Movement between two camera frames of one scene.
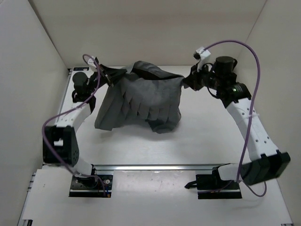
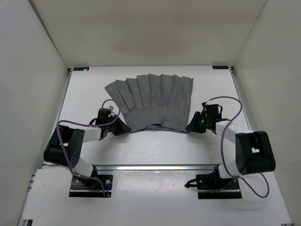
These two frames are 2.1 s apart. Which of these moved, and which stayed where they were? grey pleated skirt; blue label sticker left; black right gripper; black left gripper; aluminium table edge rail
Moved: black left gripper; black right gripper; grey pleated skirt
Stayed: blue label sticker left; aluminium table edge rail
